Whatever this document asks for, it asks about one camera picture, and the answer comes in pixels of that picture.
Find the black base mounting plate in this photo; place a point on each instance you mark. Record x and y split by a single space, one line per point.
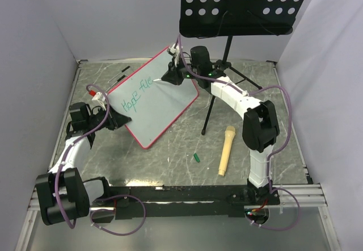
231 200

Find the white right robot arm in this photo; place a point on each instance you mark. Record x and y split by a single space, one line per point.
260 127

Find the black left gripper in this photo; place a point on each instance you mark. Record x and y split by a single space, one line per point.
115 120

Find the beige toy microphone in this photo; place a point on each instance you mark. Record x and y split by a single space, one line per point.
229 137

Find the black music stand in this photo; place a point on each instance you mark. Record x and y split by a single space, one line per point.
204 19

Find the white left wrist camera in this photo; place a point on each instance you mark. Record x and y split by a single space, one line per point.
99 99

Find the green marker cap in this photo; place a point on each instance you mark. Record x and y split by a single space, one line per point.
196 157

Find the aluminium rail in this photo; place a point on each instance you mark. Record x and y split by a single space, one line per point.
306 195

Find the pink framed whiteboard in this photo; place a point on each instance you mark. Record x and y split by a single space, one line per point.
152 106

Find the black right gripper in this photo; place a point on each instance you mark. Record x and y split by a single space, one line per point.
172 75

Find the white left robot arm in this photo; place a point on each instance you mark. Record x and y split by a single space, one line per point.
62 189

